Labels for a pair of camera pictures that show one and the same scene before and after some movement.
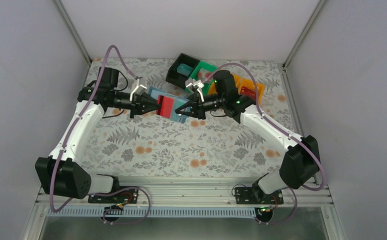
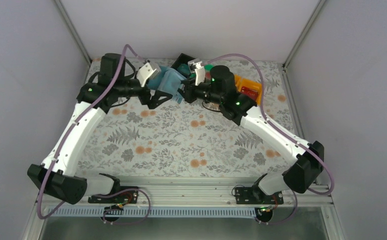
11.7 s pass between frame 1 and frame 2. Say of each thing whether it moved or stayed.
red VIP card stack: stayed
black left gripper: moved
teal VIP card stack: stayed
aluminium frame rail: stayed
